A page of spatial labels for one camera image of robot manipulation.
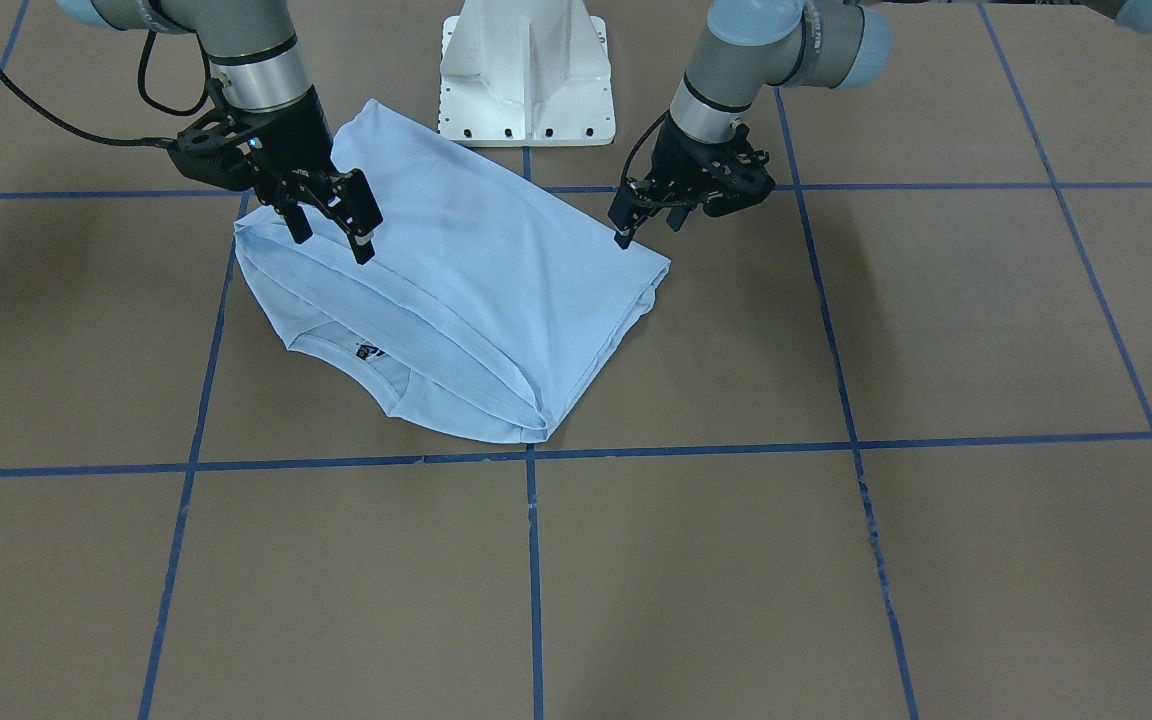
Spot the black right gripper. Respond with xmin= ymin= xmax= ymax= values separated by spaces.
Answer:
xmin=168 ymin=86 xmax=382 ymax=265

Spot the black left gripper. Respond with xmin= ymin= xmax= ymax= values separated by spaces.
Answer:
xmin=607 ymin=113 xmax=774 ymax=250

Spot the light blue t-shirt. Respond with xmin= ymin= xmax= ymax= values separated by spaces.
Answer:
xmin=234 ymin=100 xmax=669 ymax=445

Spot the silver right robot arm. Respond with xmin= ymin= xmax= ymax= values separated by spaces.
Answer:
xmin=61 ymin=1 xmax=381 ymax=264

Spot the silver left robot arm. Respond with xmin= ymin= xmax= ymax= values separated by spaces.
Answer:
xmin=608 ymin=1 xmax=893 ymax=249

